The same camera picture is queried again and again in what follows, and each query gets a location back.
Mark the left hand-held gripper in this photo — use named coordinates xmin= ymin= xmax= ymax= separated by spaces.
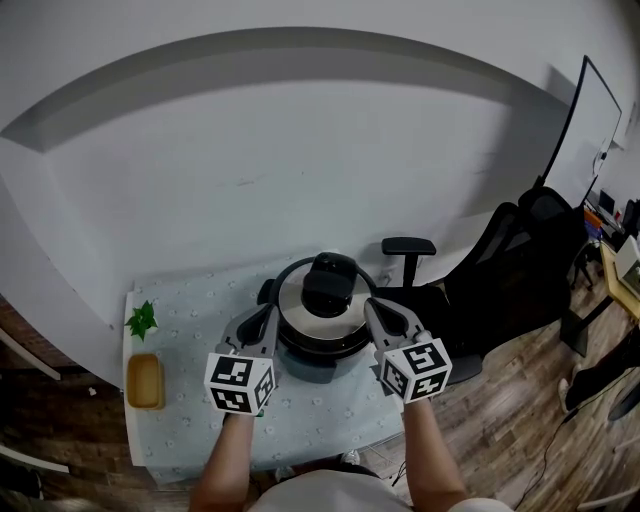
xmin=203 ymin=302 xmax=280 ymax=417

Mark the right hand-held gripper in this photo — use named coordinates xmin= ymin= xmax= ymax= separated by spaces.
xmin=363 ymin=297 xmax=454 ymax=405

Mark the steel pressure cooker lid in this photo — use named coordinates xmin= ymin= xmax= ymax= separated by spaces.
xmin=269 ymin=251 xmax=379 ymax=347

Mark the grey pressure cooker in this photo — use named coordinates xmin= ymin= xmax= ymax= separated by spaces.
xmin=256 ymin=277 xmax=377 ymax=385

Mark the person's right forearm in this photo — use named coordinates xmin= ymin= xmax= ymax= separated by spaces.
xmin=399 ymin=396 xmax=472 ymax=512

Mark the person's left forearm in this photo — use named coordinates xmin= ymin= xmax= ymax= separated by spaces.
xmin=187 ymin=411 xmax=259 ymax=512

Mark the light floral tablecloth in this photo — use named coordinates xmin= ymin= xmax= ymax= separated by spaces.
xmin=130 ymin=255 xmax=407 ymax=485

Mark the small green plant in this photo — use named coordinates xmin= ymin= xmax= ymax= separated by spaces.
xmin=124 ymin=299 xmax=159 ymax=342

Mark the black office chair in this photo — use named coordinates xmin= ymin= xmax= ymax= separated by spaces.
xmin=374 ymin=186 xmax=590 ymax=387

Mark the yellow rectangular container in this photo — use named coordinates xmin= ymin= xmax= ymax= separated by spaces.
xmin=125 ymin=352 xmax=167 ymax=412

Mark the white table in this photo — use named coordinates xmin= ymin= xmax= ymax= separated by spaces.
xmin=122 ymin=289 xmax=151 ymax=469

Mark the person's light shirt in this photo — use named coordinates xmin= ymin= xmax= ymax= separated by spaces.
xmin=248 ymin=468 xmax=516 ymax=512

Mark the black desk leg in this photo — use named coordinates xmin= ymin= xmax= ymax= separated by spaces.
xmin=558 ymin=294 xmax=617 ymax=359

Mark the wooden desk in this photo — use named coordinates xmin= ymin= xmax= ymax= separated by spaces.
xmin=598 ymin=241 xmax=640 ymax=322

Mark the white box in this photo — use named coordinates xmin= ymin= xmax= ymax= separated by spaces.
xmin=614 ymin=234 xmax=640 ymax=296

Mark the black framed whiteboard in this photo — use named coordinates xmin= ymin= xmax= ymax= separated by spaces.
xmin=531 ymin=54 xmax=624 ymax=191

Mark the black floor cable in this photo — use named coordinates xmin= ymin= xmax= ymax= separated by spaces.
xmin=514 ymin=369 xmax=636 ymax=507

